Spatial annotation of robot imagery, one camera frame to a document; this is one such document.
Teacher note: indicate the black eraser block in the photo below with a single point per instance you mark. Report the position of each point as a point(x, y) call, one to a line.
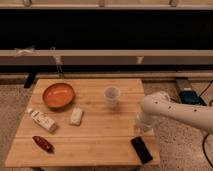
point(141, 150)

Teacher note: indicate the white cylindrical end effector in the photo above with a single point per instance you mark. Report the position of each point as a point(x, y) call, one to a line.
point(144, 122)

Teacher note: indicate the dark red snack packet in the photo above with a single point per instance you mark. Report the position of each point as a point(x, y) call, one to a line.
point(43, 144)

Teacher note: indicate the black power adapter box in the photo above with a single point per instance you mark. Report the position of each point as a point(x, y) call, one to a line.
point(189, 97)

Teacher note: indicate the orange round bowl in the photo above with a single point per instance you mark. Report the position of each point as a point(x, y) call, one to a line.
point(58, 95)

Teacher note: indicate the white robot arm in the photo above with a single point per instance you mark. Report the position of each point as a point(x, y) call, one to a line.
point(160, 104)

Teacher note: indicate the white small box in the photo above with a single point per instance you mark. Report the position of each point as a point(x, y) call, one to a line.
point(76, 116)

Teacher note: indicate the white carton with print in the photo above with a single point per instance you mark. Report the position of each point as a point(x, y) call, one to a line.
point(42, 120)

